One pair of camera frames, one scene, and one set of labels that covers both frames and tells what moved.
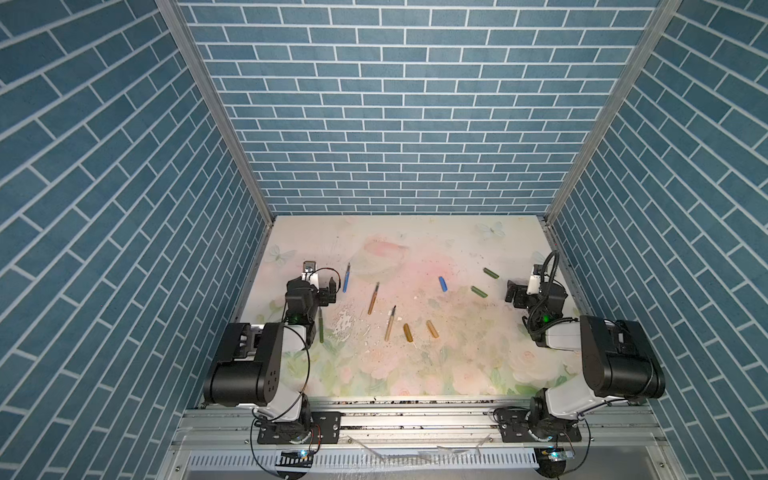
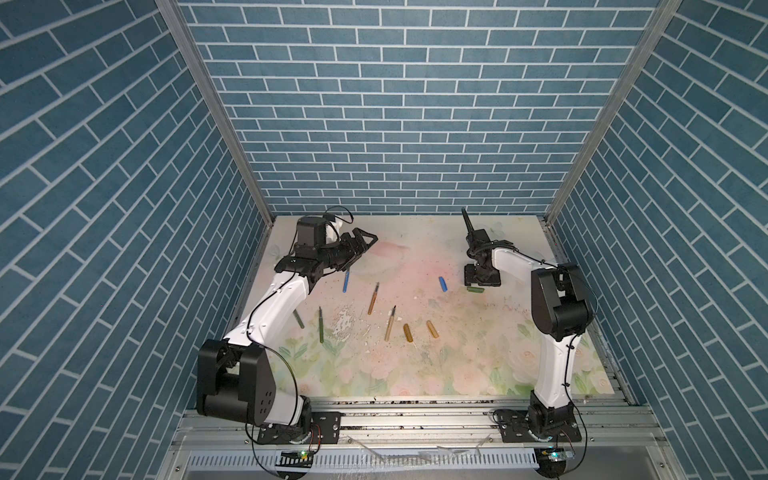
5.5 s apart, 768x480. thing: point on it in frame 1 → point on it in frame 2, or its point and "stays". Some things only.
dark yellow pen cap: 408,333 stays
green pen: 321,325 stays
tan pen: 388,330 stays
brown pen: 373,299 stays
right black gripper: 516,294 → 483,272
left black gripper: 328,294 → 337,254
